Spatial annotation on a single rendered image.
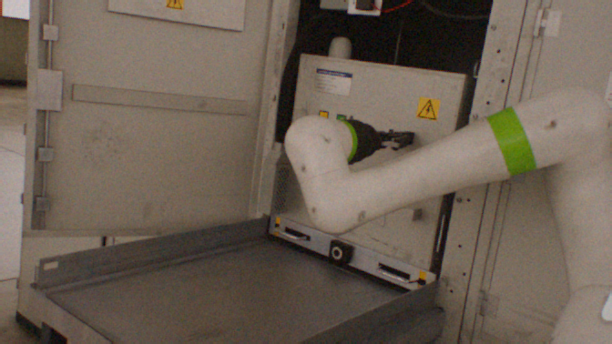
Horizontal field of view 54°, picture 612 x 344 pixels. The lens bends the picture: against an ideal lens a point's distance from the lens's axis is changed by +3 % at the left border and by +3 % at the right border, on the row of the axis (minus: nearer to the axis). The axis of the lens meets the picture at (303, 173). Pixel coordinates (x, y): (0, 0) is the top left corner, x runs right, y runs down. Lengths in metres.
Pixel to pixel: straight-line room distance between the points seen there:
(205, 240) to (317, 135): 0.60
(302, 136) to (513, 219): 0.50
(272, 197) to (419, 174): 0.63
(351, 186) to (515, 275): 0.45
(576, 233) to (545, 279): 0.25
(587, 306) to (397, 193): 0.38
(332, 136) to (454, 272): 0.50
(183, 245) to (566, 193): 0.90
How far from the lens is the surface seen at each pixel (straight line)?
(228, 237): 1.65
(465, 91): 1.42
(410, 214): 1.43
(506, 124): 1.05
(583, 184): 1.15
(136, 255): 1.47
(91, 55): 1.64
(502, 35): 1.37
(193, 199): 1.75
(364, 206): 1.07
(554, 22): 1.31
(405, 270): 1.50
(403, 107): 1.47
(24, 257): 2.99
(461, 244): 1.42
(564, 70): 1.30
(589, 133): 1.07
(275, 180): 1.59
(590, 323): 0.81
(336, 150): 1.10
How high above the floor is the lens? 1.39
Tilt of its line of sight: 11 degrees down
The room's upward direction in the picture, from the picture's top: 8 degrees clockwise
